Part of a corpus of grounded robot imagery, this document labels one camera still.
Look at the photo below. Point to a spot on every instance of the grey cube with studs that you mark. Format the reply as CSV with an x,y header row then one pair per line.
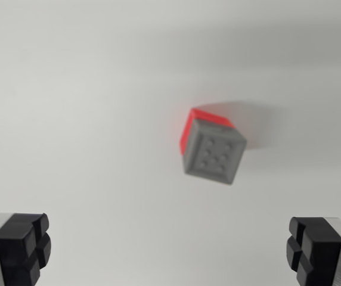
x,y
214,152

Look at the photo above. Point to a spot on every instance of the red cube with studs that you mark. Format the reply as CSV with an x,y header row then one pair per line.
x,y
188,128

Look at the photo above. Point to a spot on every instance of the gripper right finger with black rubber pad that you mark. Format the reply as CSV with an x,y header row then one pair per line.
x,y
322,253

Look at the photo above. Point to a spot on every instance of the gripper left finger with black rubber pad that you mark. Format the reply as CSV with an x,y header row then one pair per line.
x,y
15,253

